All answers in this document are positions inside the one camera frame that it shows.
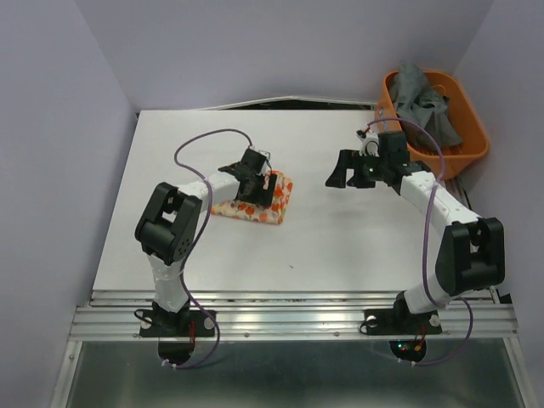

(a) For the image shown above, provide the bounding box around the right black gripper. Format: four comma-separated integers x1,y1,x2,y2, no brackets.
324,149,388,188

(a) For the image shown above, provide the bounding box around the floral orange skirt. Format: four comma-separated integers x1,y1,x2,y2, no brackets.
210,169,294,226

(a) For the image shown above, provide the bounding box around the grey skirt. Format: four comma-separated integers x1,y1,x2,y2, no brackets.
388,61,462,148

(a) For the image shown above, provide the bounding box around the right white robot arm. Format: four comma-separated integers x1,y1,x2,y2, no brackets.
326,131,506,335

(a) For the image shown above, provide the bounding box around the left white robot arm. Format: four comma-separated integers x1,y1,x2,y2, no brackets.
135,148,277,337

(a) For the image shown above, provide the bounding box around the orange plastic basket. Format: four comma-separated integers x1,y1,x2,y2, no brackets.
375,64,489,180

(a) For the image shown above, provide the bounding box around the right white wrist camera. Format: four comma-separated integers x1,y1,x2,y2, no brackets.
356,129,379,156

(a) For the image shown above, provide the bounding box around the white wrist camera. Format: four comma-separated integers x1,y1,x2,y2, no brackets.
356,129,379,156
250,146,272,169

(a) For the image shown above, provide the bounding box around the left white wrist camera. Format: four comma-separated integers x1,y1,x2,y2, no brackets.
250,146,272,169

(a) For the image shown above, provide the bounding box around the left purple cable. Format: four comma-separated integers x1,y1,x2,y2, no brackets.
173,128,256,370

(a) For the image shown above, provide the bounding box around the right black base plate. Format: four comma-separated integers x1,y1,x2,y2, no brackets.
359,309,443,337

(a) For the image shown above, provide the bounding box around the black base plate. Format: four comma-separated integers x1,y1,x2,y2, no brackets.
133,309,216,338
359,309,443,337

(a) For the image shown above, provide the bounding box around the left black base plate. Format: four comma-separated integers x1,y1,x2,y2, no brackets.
133,309,216,338

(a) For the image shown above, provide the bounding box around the aluminium rail frame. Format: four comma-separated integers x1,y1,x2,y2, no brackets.
50,178,536,408

